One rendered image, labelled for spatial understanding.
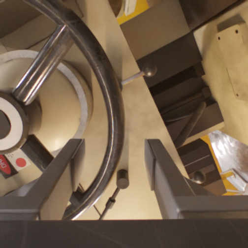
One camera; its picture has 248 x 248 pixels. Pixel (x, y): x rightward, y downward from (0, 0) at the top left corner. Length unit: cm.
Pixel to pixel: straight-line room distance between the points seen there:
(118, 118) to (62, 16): 13
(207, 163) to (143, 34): 98
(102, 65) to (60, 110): 17
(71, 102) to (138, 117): 19
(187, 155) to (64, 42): 120
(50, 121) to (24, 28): 24
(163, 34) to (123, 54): 72
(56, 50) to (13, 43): 29
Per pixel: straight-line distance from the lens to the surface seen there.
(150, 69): 42
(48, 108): 36
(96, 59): 22
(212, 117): 130
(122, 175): 50
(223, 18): 95
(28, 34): 51
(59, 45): 24
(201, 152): 136
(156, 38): 115
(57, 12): 24
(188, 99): 125
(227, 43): 92
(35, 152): 30
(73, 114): 37
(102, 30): 47
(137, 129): 48
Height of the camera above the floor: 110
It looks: 6 degrees up
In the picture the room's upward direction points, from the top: 116 degrees counter-clockwise
